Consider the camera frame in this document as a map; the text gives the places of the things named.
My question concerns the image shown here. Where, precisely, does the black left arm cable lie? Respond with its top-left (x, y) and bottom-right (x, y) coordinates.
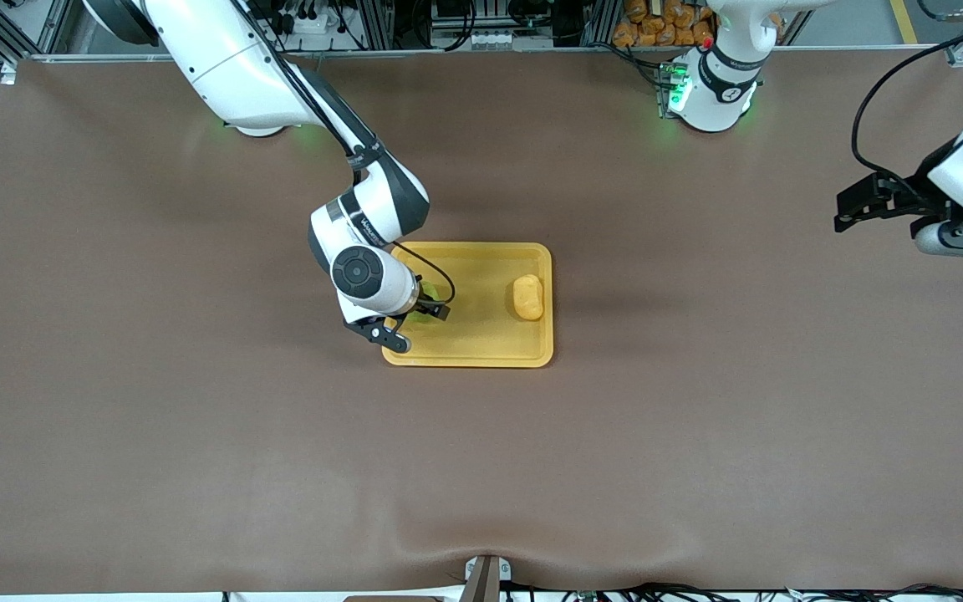
top-left (851, 0), bottom-right (963, 210)

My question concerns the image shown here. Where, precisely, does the brown table cover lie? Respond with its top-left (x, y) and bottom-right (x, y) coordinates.
top-left (0, 48), bottom-right (963, 596)

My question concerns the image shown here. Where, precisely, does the green apple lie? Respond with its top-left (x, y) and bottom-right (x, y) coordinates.
top-left (410, 283), bottom-right (442, 327)

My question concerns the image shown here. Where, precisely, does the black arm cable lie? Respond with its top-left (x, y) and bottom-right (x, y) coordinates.
top-left (851, 0), bottom-right (963, 210)
top-left (231, 0), bottom-right (456, 317)

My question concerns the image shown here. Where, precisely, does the yellow potato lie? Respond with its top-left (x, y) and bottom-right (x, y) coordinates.
top-left (512, 274), bottom-right (545, 322)

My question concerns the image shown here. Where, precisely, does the aluminium table edge rail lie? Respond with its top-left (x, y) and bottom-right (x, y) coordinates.
top-left (30, 46), bottom-right (959, 64)

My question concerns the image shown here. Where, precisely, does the silver camera post bracket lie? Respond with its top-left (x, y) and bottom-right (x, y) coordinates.
top-left (461, 554), bottom-right (513, 602)

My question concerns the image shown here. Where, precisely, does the aluminium frame post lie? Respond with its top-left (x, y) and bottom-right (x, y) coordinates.
top-left (362, 0), bottom-right (396, 51)
top-left (579, 0), bottom-right (619, 47)

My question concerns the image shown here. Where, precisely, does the yellow plastic tray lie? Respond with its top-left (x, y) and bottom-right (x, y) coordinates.
top-left (381, 242), bottom-right (555, 369)

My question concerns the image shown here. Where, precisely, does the white power strip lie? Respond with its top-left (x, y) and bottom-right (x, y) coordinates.
top-left (268, 4), bottom-right (344, 36)

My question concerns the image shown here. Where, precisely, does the orange packets pile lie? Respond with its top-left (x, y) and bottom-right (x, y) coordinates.
top-left (612, 0), bottom-right (718, 48)

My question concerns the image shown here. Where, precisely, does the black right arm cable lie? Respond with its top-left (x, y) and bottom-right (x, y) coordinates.
top-left (231, 0), bottom-right (456, 317)

